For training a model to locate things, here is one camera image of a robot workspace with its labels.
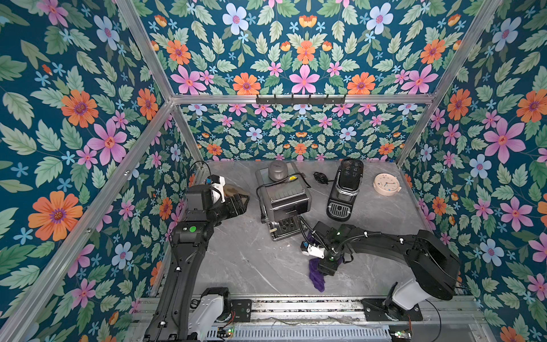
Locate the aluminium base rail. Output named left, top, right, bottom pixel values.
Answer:
left=123, top=294, right=497, bottom=342

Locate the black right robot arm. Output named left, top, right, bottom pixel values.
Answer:
left=299, top=217, right=460, bottom=321

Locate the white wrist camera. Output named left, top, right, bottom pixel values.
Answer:
left=301, top=242, right=325, bottom=259
left=206, top=175, right=225, bottom=204

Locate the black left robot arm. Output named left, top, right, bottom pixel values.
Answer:
left=143, top=184, right=249, bottom=341

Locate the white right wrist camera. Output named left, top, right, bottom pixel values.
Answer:
left=301, top=242, right=325, bottom=259

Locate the pink round alarm clock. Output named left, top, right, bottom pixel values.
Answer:
left=373, top=173, right=402, bottom=197

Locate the purple microfiber cloth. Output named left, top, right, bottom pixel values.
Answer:
left=309, top=258, right=343, bottom=292

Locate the espresso machine black cord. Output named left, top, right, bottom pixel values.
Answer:
left=255, top=172, right=313, bottom=202

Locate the black capsule coffee machine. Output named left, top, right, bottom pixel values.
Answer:
left=326, top=158, right=364, bottom=222

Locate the black hook rail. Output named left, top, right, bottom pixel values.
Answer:
left=255, top=94, right=346, bottom=105

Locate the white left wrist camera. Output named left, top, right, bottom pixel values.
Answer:
left=206, top=175, right=225, bottom=204

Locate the silver espresso coffee machine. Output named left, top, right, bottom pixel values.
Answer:
left=255, top=160, right=312, bottom=241

